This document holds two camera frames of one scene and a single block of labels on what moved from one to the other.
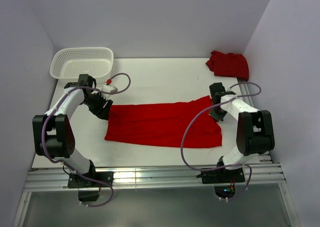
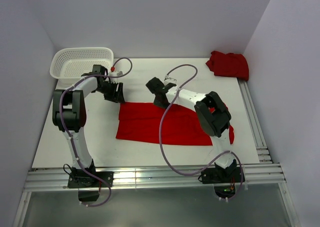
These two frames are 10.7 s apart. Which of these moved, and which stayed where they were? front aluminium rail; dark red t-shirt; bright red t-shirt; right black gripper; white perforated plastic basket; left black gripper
Moved: right black gripper; bright red t-shirt; left black gripper
Stayed: front aluminium rail; white perforated plastic basket; dark red t-shirt
